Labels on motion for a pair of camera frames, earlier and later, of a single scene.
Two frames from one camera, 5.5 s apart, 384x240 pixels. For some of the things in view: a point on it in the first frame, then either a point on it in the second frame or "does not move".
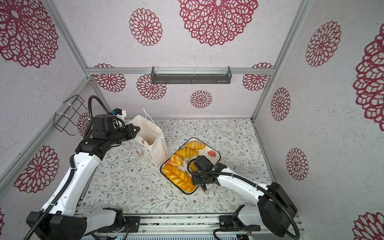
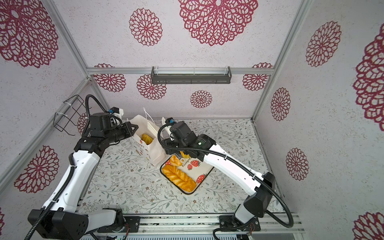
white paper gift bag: x=148 y=142 does not move
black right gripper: x=195 y=179 → x=168 y=146
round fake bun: x=176 y=160 does not move
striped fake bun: x=193 y=167 → x=147 y=139
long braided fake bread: x=184 y=180 does not move
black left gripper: x=131 y=135 does not move
